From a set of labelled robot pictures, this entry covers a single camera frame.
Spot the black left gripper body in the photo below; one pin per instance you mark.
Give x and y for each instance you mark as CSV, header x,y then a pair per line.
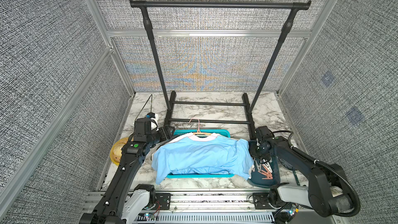
x,y
162,136

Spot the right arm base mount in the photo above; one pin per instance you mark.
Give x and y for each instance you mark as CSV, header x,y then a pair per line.
x,y
260,200

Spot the pile of pastel clothespins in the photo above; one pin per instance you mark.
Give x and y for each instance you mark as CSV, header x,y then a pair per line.
x,y
261,171

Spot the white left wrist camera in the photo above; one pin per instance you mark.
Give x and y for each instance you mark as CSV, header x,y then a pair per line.
x,y
153,120

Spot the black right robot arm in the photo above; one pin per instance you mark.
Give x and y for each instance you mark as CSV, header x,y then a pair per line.
x,y
328,192

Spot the pink clothes hanger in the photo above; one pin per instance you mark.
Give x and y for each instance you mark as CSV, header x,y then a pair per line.
x,y
198,132

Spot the teal plastic basket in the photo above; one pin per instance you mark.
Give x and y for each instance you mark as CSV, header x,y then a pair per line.
x,y
221,132

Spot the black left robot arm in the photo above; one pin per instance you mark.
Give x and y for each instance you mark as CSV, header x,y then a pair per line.
x,y
109,209

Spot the black clothes rack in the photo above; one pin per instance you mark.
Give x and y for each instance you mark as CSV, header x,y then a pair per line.
x,y
248,106

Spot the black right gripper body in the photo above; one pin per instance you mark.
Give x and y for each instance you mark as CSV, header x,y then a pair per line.
x,y
256,151

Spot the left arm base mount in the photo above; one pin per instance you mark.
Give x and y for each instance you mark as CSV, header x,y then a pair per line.
x,y
162,202

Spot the light blue t-shirt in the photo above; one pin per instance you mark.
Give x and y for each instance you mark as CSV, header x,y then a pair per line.
x,y
214,154

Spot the yellow bamboo steamer basket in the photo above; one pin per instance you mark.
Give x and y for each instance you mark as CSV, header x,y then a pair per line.
x,y
116,151

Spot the dark teal clothespin tray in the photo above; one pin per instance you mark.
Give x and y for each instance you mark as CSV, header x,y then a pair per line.
x,y
268,183

